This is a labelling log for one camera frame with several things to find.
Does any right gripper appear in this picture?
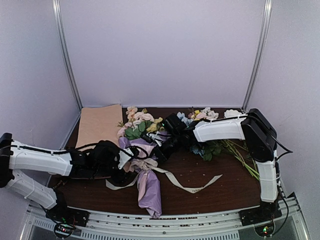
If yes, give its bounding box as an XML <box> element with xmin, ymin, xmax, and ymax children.
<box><xmin>147</xmin><ymin>132</ymin><xmax>183</xmax><ymax>164</ymax></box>

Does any beige ribbon strip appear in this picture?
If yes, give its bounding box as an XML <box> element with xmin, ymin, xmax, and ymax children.
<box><xmin>105</xmin><ymin>158</ymin><xmax>223</xmax><ymax>196</ymax></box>

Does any yellow rose stem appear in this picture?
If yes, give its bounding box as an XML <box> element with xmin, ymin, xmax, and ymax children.
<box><xmin>146</xmin><ymin>117</ymin><xmax>165</xmax><ymax>133</ymax></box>

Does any purple pink wrapping paper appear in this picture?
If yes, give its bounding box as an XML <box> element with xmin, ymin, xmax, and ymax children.
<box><xmin>118</xmin><ymin>137</ymin><xmax>162</xmax><ymax>219</ymax></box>

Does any pink rose stem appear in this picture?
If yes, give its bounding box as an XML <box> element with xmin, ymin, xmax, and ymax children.
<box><xmin>117</xmin><ymin>106</ymin><xmax>155</xmax><ymax>140</ymax></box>

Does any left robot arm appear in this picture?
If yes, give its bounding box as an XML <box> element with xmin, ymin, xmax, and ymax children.
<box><xmin>0</xmin><ymin>132</ymin><xmax>139</xmax><ymax>222</ymax></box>

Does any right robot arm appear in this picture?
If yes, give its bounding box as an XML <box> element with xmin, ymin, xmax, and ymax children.
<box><xmin>150</xmin><ymin>108</ymin><xmax>279</xmax><ymax>221</ymax></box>

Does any blue hydrangea flower stem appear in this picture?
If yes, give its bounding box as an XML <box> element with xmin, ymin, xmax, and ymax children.
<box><xmin>176</xmin><ymin>112</ymin><xmax>205</xmax><ymax>158</ymax></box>

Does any small yellow flower spray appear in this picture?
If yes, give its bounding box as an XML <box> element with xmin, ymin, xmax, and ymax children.
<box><xmin>202</xmin><ymin>139</ymin><xmax>260</xmax><ymax>180</ymax></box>

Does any beige wrapping paper stack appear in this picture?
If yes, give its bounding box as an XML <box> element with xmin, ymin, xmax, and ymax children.
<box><xmin>76</xmin><ymin>104</ymin><xmax>123</xmax><ymax>147</ymax></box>

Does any white fluted dish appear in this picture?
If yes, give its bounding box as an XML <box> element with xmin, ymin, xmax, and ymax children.
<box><xmin>224</xmin><ymin>109</ymin><xmax>243</xmax><ymax>119</ymax></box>

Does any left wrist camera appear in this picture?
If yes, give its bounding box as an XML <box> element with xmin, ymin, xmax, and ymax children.
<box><xmin>118</xmin><ymin>147</ymin><xmax>140</xmax><ymax>170</ymax></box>

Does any black sleeved cable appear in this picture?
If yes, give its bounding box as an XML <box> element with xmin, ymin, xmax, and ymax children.
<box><xmin>12</xmin><ymin>142</ymin><xmax>148</xmax><ymax>161</ymax></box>

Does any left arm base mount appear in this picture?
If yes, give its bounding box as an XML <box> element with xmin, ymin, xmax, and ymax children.
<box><xmin>44</xmin><ymin>207</ymin><xmax>90</xmax><ymax>239</ymax></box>

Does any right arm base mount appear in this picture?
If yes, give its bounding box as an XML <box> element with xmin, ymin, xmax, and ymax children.
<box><xmin>239</xmin><ymin>207</ymin><xmax>282</xmax><ymax>238</ymax></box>

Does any front aluminium rail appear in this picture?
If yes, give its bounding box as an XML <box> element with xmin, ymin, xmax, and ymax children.
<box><xmin>18</xmin><ymin>197</ymin><xmax>310</xmax><ymax>240</ymax></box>

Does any left aluminium frame post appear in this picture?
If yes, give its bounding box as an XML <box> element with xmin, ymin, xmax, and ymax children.
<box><xmin>52</xmin><ymin>0</ymin><xmax>83</xmax><ymax>111</ymax></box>

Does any aluminium frame post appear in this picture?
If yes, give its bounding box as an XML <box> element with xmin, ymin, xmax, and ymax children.
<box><xmin>241</xmin><ymin>0</ymin><xmax>273</xmax><ymax>112</ymax></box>
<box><xmin>52</xmin><ymin>0</ymin><xmax>83</xmax><ymax>111</ymax></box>

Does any right aluminium frame post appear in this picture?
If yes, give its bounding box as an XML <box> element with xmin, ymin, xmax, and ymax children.
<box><xmin>241</xmin><ymin>0</ymin><xmax>273</xmax><ymax>112</ymax></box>

